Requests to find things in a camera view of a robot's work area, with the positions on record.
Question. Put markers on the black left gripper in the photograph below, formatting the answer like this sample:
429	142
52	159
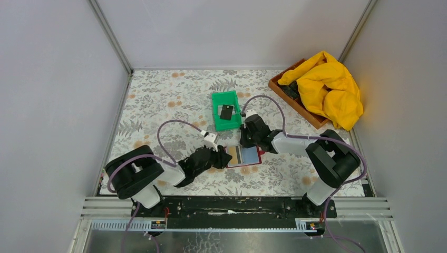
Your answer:
221	157

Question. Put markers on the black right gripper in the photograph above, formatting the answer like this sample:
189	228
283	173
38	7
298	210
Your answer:
243	141

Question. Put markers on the red leather card holder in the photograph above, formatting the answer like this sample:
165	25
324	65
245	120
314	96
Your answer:
242	157

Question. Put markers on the gold credit card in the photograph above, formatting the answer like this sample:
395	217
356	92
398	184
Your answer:
236	152

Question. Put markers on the black VIP credit card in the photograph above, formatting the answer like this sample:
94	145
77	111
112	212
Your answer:
226	112

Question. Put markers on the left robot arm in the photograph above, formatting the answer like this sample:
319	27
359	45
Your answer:
132	175

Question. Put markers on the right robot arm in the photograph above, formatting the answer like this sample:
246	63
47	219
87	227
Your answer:
333	159

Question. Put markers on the green plastic bin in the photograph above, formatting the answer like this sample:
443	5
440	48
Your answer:
226	98

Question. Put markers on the floral patterned table mat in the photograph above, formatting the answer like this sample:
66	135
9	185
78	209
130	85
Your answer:
165	109

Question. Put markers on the dark items in tray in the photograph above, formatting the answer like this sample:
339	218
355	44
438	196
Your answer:
291	90

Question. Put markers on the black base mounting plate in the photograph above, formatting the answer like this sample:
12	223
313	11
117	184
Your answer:
181	212

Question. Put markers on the brown wooden tray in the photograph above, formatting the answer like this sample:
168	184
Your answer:
294	101

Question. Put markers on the yellow cloth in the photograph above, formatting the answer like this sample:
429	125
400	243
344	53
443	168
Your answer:
327	88

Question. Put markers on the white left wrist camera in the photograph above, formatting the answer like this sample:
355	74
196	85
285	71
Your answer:
210	139

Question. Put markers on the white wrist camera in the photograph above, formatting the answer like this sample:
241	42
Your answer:
210	139
248	113

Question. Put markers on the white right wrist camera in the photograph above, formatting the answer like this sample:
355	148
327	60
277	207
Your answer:
248	113

